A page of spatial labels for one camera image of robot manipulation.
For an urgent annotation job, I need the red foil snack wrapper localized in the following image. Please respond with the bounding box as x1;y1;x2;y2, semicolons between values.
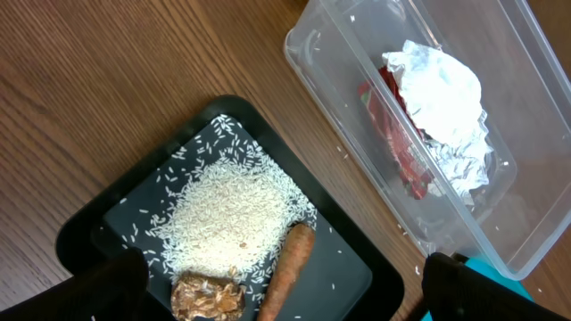
359;82;434;200

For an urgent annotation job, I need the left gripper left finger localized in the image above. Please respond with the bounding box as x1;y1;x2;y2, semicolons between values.
1;248;149;321

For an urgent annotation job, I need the teal plastic serving tray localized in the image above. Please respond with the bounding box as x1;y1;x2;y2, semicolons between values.
421;259;534;321

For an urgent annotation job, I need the clear plastic bin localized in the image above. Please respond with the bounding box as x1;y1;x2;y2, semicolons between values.
284;0;570;280

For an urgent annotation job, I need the white paper napkin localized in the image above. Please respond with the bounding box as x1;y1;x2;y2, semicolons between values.
425;125;493;206

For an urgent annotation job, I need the pile of rice grains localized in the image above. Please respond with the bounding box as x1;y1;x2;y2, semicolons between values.
118;113;319;304

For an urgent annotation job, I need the black plastic tray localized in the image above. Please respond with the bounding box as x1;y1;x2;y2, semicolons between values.
55;95;404;320

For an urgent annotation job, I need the orange carrot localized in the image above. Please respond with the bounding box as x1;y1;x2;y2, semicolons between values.
257;224;316;321

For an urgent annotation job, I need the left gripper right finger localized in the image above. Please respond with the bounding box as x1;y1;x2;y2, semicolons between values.
421;252;566;321

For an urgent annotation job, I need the brown food scrap chunk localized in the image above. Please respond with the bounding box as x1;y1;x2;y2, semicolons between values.
170;267;245;321

